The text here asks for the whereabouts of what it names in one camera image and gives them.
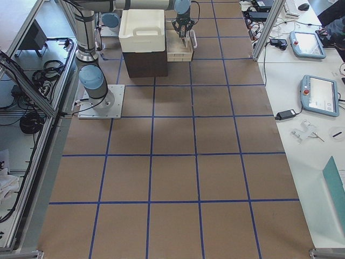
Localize black monitor under frame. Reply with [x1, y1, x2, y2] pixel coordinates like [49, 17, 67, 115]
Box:
[15, 20, 47, 57]

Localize wooden drawer with white handle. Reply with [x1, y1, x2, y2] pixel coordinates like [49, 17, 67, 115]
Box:
[165, 21, 197, 62]

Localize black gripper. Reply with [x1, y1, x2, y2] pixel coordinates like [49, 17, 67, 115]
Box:
[172, 12, 195, 37]

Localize white foam tray box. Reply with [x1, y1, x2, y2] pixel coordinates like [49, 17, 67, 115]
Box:
[119, 9, 165, 53]

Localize far teach pendant tablet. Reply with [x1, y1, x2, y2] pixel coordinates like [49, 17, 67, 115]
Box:
[289, 31, 326, 59]

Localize teach pendant tablet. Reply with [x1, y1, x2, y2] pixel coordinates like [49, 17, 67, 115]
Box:
[300, 75, 339, 117]
[289, 31, 326, 59]

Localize grey orange scissors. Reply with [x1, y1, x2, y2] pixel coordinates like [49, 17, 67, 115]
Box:
[181, 35, 187, 47]

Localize black power adapter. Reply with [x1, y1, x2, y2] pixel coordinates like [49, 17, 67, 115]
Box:
[275, 109, 297, 120]

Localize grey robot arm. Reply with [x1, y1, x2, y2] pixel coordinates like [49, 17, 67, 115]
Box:
[67, 1, 195, 81]
[101, 12, 120, 29]

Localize aluminium frame post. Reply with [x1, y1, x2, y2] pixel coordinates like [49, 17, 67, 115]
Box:
[252, 0, 285, 62]

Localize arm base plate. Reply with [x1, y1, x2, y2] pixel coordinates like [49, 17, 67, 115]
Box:
[77, 85, 125, 119]

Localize near teach pendant tablet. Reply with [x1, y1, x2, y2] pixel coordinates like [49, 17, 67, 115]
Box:
[300, 75, 339, 117]

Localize teal folder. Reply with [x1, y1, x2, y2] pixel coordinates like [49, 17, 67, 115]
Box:
[322, 156, 344, 221]

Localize black computer mouse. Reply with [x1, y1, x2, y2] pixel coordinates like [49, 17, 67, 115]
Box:
[298, 3, 310, 11]

